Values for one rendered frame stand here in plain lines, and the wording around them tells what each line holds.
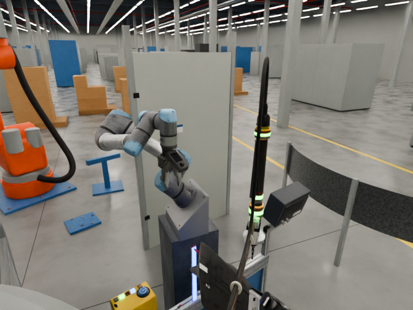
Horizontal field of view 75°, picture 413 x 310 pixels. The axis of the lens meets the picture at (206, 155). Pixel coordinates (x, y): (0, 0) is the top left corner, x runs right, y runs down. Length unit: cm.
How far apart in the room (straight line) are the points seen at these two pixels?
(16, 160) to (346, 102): 961
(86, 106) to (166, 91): 753
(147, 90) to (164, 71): 24
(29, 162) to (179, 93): 261
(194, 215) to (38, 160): 333
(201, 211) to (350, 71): 943
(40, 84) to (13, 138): 438
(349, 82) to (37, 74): 950
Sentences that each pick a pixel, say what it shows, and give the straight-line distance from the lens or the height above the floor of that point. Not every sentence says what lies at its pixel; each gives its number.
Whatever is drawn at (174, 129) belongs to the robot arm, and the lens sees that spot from 116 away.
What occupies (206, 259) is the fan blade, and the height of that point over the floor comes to 143.
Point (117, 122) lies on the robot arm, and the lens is 155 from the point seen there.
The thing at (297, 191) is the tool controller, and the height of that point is 124.
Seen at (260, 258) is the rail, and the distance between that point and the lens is 177.
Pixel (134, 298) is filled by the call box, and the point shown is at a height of 107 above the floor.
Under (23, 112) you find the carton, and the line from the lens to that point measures 876.
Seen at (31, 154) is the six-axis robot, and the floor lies 65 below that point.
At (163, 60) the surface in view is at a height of 193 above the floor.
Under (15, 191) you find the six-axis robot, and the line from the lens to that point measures 466.
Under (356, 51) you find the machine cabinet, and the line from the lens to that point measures 1068.
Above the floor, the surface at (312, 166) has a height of 89.
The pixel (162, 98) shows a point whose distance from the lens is 261.
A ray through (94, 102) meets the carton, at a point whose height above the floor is 38.
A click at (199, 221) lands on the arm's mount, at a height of 110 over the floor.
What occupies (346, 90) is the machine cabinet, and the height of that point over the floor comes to 76.
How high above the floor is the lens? 202
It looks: 21 degrees down
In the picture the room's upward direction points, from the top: straight up
